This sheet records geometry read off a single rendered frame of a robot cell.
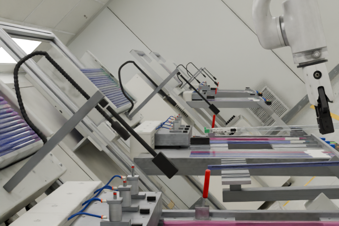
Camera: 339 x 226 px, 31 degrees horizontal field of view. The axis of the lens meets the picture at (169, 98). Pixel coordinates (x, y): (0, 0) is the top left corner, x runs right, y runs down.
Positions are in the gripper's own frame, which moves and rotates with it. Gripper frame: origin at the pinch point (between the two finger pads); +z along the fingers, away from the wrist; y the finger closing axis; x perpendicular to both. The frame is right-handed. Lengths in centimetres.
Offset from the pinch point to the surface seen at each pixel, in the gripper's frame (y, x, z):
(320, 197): 8.0, 3.9, 19.1
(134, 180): -28, 44, 0
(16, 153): -41, 62, -12
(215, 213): -18.7, 29.6, 11.6
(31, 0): 452, 189, -123
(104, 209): -37, 49, 2
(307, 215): -18.8, 10.3, 16.0
